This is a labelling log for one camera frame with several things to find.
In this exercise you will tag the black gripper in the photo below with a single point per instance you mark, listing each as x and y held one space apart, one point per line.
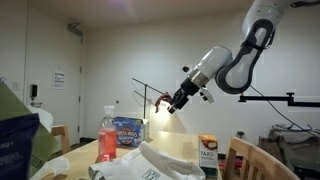
180 98

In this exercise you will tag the beige cardboard box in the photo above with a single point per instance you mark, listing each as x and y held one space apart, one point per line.
146 130

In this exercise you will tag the blue snack box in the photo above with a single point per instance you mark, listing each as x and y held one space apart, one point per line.
130 131

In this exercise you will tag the white orange Tazo tea box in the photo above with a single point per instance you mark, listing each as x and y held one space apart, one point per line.
208 154

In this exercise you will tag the white paper bag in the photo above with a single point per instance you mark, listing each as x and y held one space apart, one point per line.
146 163

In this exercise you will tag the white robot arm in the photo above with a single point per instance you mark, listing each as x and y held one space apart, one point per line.
233 75

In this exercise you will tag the green bag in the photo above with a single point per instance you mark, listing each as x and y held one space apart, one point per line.
43 142

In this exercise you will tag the desk lamp with red shade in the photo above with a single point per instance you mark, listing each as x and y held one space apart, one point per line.
158 114

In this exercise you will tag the pink liquid spray bottle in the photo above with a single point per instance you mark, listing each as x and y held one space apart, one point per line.
107 139

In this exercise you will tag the wooden chair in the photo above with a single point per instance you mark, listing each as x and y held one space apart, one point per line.
257 164
62 132

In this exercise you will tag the wooden chair far left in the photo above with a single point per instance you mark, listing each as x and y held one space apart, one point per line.
62 132

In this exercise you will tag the white door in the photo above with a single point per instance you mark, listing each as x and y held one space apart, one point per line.
53 64

